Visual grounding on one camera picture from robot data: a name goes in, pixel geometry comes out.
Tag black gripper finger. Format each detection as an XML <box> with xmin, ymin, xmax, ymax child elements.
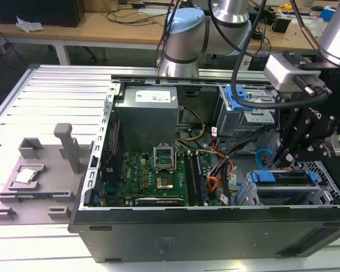
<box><xmin>286</xmin><ymin>140</ymin><xmax>340</xmax><ymax>168</ymax></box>
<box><xmin>273</xmin><ymin>93</ymin><xmax>301</xmax><ymax>168</ymax></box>

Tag blue disk wire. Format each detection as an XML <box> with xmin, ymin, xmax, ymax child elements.
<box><xmin>256</xmin><ymin>148</ymin><xmax>278</xmax><ymax>171</ymax></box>

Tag hard disk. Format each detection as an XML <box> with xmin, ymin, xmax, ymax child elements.
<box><xmin>250</xmin><ymin>169</ymin><xmax>320</xmax><ymax>189</ymax></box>

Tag grey metal disk bay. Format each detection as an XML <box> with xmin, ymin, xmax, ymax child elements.
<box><xmin>234</xmin><ymin>160</ymin><xmax>340</xmax><ymax>207</ymax></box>

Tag black RAM slot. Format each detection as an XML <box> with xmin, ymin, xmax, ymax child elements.
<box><xmin>194</xmin><ymin>151</ymin><xmax>209</xmax><ymax>207</ymax></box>
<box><xmin>185</xmin><ymin>151</ymin><xmax>198</xmax><ymax>207</ymax></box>

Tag grey metal drive cage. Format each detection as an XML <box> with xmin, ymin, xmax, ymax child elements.
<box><xmin>217</xmin><ymin>84</ymin><xmax>281</xmax><ymax>137</ymax></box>

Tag blue plastic drive carrier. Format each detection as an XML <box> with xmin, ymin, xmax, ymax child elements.
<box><xmin>226</xmin><ymin>85</ymin><xmax>255</xmax><ymax>112</ymax></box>

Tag clear plastic bag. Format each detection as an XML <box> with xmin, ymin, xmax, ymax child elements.
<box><xmin>301</xmin><ymin>19</ymin><xmax>329</xmax><ymax>38</ymax></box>

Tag black motor block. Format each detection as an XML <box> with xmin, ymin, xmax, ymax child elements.
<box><xmin>271</xmin><ymin>13</ymin><xmax>293</xmax><ymax>33</ymax></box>

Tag blue cardboard box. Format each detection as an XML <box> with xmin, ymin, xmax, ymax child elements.
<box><xmin>319</xmin><ymin>5</ymin><xmax>338</xmax><ymax>23</ymax></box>

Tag CPU socket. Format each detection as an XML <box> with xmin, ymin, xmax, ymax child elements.
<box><xmin>153</xmin><ymin>145</ymin><xmax>179</xmax><ymax>173</ymax></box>

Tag gold chipset chip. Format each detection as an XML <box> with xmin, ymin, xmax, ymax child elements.
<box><xmin>155</xmin><ymin>177</ymin><xmax>175</xmax><ymax>190</ymax></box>

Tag grey power supply unit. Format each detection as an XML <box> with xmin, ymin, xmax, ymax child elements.
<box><xmin>114</xmin><ymin>86</ymin><xmax>179</xmax><ymax>146</ymax></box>

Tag black graphics card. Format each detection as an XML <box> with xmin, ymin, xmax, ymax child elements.
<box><xmin>134</xmin><ymin>197</ymin><xmax>185</xmax><ymax>207</ymax></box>

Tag black open PC case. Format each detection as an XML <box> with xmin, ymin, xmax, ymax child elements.
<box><xmin>67</xmin><ymin>74</ymin><xmax>340</xmax><ymax>264</ymax></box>

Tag green motherboard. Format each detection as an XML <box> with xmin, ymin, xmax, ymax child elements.
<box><xmin>101</xmin><ymin>149</ymin><xmax>218</xmax><ymax>207</ymax></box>

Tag black case fan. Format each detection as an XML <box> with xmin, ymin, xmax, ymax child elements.
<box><xmin>108</xmin><ymin>118</ymin><xmax>122</xmax><ymax>156</ymax></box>

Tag grey parts rack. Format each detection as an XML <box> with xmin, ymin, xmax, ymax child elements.
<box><xmin>0</xmin><ymin>122</ymin><xmax>92</xmax><ymax>227</ymax></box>

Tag silver CPU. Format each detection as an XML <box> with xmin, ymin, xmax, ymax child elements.
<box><xmin>13</xmin><ymin>168</ymin><xmax>37</xmax><ymax>184</ymax></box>

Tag large black box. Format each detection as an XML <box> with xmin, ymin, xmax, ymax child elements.
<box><xmin>0</xmin><ymin>0</ymin><xmax>85</xmax><ymax>28</ymax></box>

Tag crumpled white tissue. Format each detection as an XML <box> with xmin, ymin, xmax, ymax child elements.
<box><xmin>15</xmin><ymin>15</ymin><xmax>45</xmax><ymax>33</ymax></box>

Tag black disk wire bundle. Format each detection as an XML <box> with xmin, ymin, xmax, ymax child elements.
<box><xmin>225</xmin><ymin>126</ymin><xmax>275</xmax><ymax>159</ymax></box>

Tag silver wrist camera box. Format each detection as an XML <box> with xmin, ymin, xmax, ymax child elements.
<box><xmin>263</xmin><ymin>53</ymin><xmax>321</xmax><ymax>92</ymax></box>

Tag black camera cable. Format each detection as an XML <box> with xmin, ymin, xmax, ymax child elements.
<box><xmin>209</xmin><ymin>0</ymin><xmax>333</xmax><ymax>111</ymax></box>

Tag yellow and black wires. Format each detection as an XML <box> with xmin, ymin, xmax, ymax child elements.
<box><xmin>177</xmin><ymin>105</ymin><xmax>207</xmax><ymax>142</ymax></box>

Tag brown sleeved arm cable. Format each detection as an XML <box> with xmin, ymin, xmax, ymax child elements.
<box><xmin>289</xmin><ymin>0</ymin><xmax>321</xmax><ymax>52</ymax></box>

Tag orange wire bundle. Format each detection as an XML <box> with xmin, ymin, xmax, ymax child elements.
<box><xmin>207</xmin><ymin>152</ymin><xmax>235</xmax><ymax>199</ymax></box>

